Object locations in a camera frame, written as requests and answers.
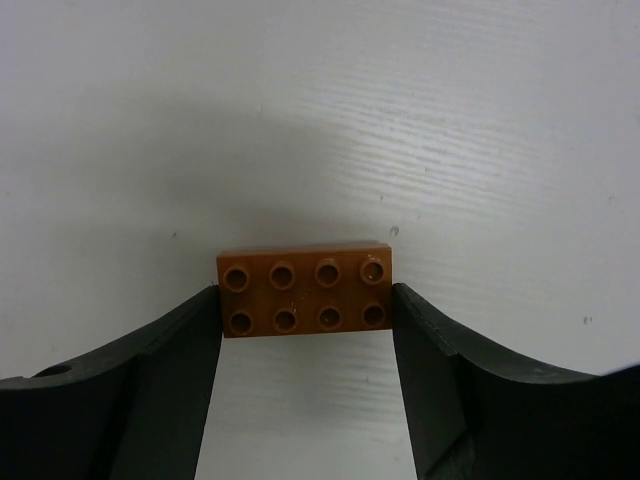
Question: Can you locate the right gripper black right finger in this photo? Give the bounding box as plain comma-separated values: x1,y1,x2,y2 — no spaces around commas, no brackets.
392,283,639,479

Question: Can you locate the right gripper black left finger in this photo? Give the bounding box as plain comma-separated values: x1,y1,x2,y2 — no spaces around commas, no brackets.
1,286,222,479

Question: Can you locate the brown studded lego plate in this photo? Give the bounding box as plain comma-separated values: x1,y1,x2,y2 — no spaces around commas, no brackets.
216,242,393,338

